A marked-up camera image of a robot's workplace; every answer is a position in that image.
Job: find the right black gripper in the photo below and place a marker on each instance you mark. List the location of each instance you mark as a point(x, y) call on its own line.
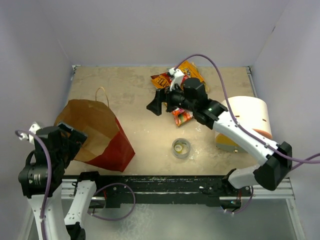
point(155, 105)

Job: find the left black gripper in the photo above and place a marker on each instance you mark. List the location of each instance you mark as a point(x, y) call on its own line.
point(76, 138)

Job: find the colourful striped candy packet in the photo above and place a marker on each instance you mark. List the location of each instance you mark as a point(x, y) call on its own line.
point(181, 116)

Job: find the red brown paper bag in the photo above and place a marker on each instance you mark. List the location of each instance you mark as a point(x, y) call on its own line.
point(107, 146)

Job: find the orange snack packet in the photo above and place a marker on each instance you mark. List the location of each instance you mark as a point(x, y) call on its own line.
point(188, 68)

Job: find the red rice cracker packet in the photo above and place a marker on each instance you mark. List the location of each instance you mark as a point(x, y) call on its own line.
point(163, 79)

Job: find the yellow kettle chips bag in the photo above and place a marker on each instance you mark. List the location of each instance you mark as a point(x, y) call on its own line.
point(207, 89)

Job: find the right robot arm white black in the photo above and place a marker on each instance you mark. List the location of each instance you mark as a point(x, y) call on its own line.
point(272, 163)

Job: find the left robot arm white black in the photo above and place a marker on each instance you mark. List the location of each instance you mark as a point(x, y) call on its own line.
point(41, 181)

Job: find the clear tape roll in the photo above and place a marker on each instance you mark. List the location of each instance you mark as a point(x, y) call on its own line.
point(180, 148)

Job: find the large white paper roll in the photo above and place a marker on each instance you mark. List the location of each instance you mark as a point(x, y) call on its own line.
point(250, 111)

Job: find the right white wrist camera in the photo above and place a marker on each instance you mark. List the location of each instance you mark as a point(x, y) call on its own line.
point(176, 76)

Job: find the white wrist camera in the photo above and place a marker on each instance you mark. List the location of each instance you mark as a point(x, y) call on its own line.
point(176, 76)
point(29, 134)

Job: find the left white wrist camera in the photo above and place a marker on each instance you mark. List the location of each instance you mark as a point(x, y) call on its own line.
point(29, 134)

